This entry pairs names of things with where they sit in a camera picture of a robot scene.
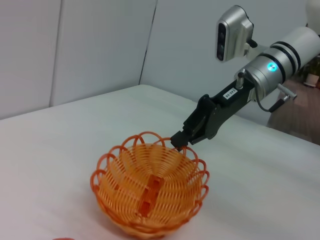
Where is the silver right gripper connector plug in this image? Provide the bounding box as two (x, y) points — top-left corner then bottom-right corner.
(236, 71), (248, 90)

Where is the potted plant white pot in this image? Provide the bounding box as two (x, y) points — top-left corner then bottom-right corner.
(298, 56), (320, 89)

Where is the grey right wrist cable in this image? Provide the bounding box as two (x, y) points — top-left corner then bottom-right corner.
(254, 83), (299, 113)

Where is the orange woven plastic basket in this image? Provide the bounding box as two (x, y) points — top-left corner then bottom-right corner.
(89, 131), (210, 238)

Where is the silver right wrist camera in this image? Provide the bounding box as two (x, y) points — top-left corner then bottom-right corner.
(215, 4), (258, 62)

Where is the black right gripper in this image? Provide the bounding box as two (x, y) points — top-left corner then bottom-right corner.
(170, 81), (256, 149)

